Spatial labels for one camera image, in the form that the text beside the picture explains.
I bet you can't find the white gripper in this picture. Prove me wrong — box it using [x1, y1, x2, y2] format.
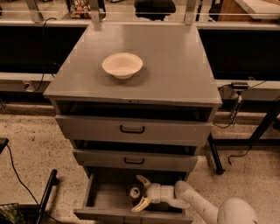
[131, 175, 175, 213]

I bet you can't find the orange drink can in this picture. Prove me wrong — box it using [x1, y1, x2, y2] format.
[129, 187, 141, 200]

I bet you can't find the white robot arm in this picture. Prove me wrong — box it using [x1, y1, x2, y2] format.
[131, 175, 259, 224]

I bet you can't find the grey open bottom drawer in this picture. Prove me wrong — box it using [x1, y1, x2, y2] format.
[73, 168, 193, 224]

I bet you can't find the grey middle drawer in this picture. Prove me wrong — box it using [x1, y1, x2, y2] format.
[73, 150, 198, 172]

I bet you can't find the grey drawer cabinet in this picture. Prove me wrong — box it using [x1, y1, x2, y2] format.
[43, 22, 223, 176]

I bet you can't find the grey top drawer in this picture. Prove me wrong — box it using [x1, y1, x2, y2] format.
[55, 115, 213, 146]

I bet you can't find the black metal stand leg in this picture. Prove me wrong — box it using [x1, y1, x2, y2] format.
[35, 169, 58, 224]

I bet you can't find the white paper bowl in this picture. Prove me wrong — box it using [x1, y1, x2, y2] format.
[101, 52, 143, 80]

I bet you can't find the black power adapter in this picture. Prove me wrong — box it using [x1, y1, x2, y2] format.
[230, 82, 249, 89]

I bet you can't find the black office chair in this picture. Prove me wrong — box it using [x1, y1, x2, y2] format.
[134, 0, 176, 21]

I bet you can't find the colourful snack bag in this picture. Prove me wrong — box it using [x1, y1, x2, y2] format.
[70, 0, 91, 18]

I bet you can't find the black wire basket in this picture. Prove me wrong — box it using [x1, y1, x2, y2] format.
[0, 203, 25, 224]

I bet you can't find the black floor cable left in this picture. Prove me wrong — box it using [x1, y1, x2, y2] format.
[5, 143, 64, 224]

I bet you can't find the black table frame right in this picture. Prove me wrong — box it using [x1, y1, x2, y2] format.
[208, 100, 280, 175]

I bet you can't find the black hanging cable left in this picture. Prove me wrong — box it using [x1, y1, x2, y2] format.
[34, 17, 58, 92]

